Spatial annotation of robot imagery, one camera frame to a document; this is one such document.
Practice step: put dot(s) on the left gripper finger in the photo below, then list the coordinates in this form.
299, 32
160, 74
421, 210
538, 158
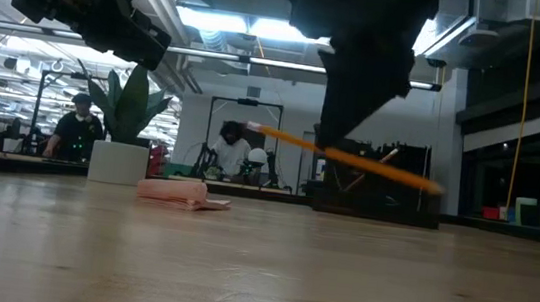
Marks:
107, 23
143, 42

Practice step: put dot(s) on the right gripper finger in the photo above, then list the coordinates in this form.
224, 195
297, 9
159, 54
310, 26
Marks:
344, 118

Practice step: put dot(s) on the orange pencil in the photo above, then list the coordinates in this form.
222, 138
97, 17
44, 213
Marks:
374, 167
389, 157

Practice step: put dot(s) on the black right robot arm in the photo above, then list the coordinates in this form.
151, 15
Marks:
366, 5

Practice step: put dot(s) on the black mesh desk organizer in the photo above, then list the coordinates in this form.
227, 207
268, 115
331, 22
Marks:
395, 204

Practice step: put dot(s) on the white globe lamp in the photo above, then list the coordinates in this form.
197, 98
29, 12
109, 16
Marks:
258, 156

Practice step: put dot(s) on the person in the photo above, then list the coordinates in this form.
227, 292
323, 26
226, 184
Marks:
232, 154
75, 135

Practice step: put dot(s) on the red background equipment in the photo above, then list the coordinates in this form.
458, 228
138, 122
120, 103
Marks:
158, 159

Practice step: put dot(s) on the snake plant in white pot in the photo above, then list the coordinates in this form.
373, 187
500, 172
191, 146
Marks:
118, 162

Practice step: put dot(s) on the pink sticky note pad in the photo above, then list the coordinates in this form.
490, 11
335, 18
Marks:
173, 190

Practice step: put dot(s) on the red storage bin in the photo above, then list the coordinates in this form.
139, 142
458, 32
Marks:
490, 213

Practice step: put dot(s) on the small blue box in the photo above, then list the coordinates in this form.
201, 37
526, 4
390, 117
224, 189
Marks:
510, 215

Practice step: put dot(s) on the pale green container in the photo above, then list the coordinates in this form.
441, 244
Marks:
525, 213

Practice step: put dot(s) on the black background gantry frame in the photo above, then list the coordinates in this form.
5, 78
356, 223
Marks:
247, 101

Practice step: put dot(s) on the black aluminium table frame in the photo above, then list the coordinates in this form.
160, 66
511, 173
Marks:
493, 229

